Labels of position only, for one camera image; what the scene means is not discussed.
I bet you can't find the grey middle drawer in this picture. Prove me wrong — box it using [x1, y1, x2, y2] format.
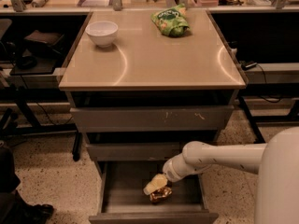
[87, 142, 184, 161]

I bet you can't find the grey bottom drawer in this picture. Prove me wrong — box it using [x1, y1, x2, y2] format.
[89, 161, 218, 224]

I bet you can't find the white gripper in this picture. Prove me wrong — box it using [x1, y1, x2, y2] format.
[143, 153, 211, 195]

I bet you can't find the black table leg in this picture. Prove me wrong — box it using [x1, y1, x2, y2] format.
[238, 96, 264, 144]
[72, 132, 82, 161]

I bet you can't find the green chip bag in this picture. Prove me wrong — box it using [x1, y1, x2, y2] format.
[150, 4, 190, 37]

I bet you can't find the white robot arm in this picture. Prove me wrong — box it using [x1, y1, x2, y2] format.
[144, 127, 299, 224]

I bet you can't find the grey top drawer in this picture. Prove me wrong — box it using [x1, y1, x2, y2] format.
[70, 105, 234, 133]

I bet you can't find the black power adapter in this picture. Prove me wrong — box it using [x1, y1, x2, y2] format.
[240, 61, 257, 71]

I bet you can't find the black left table leg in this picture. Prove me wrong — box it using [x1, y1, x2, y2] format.
[72, 132, 82, 161]

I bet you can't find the beige counter top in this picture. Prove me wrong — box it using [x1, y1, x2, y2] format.
[59, 9, 247, 91]

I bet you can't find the black shoe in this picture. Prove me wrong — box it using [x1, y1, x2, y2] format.
[25, 204, 54, 224]

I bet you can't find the white bowl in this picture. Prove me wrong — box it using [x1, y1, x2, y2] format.
[85, 21, 119, 48]

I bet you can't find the grey drawer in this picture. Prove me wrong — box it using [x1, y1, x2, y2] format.
[70, 105, 234, 133]
[87, 142, 184, 161]
[89, 161, 218, 224]

